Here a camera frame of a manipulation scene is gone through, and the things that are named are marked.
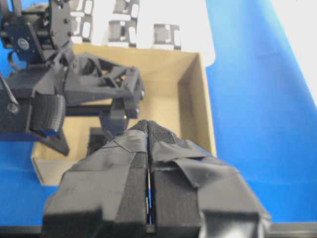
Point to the open brown cardboard box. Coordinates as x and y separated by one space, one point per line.
176 97

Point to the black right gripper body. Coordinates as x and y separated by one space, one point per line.
88 83

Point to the black Dynamixel box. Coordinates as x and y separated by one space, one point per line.
97 139

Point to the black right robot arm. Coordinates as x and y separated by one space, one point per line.
48 27

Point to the left gripper black taped finger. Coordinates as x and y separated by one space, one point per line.
195 195
104 194

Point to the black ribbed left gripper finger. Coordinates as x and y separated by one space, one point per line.
46 121

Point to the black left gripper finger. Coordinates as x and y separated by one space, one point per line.
114 121

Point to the blue table cloth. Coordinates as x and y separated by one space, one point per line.
264 118

